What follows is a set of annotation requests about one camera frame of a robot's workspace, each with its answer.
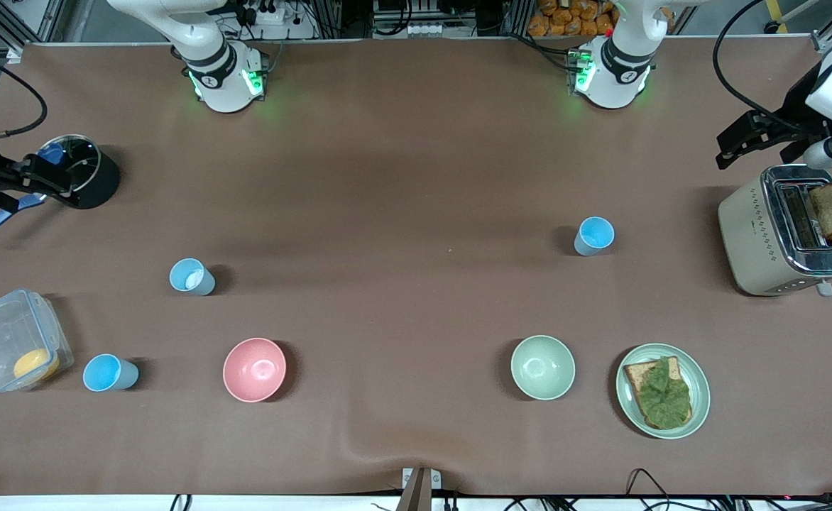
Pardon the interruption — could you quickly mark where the plain blue cup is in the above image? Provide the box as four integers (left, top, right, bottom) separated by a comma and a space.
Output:
574, 216, 615, 257
82, 353, 140, 392

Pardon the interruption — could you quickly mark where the blue cup with white paper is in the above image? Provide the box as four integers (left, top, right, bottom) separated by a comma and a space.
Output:
169, 258, 217, 297

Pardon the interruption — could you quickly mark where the glass pot lid blue knob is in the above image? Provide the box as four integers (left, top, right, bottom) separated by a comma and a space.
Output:
29, 135, 102, 197

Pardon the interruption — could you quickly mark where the beige chrome toaster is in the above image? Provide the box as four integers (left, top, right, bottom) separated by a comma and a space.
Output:
718, 165, 832, 297

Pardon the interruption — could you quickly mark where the clear plastic food container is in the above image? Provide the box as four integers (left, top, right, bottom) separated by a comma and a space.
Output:
0, 288, 75, 392

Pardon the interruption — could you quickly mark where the orange round food piece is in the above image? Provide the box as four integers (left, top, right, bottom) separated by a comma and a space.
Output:
13, 348, 60, 382

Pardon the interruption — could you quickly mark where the bag of orange buns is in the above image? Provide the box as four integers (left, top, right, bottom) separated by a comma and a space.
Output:
527, 0, 617, 38

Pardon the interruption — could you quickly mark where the pale green plate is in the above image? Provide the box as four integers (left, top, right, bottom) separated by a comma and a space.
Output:
615, 344, 711, 440

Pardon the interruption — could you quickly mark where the toast slice under lettuce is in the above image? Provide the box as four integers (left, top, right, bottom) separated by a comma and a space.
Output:
623, 356, 694, 430

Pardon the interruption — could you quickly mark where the green lettuce leaf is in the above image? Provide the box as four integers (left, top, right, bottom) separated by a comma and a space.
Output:
636, 357, 693, 429

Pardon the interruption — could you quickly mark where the white power strip with plugs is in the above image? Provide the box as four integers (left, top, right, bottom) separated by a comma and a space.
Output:
235, 0, 290, 26

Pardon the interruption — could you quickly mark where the pink bowl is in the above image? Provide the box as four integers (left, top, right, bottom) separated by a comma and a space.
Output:
222, 337, 288, 403

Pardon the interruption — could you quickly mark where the pale green bowl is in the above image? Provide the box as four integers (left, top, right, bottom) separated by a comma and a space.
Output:
510, 335, 576, 401

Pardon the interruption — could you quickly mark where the brown table cloth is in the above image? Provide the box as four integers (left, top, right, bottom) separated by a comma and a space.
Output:
0, 37, 832, 498

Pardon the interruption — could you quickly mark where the black pot with blue handle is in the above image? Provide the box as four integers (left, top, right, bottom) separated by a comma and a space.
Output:
0, 135, 121, 244

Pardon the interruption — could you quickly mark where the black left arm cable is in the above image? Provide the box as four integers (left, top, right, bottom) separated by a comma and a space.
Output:
710, 0, 814, 134

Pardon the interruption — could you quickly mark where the black looped floor cable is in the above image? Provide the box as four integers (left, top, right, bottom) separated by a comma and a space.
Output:
625, 468, 674, 511

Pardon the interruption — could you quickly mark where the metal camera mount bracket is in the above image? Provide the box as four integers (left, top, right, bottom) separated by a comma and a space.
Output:
402, 467, 442, 511

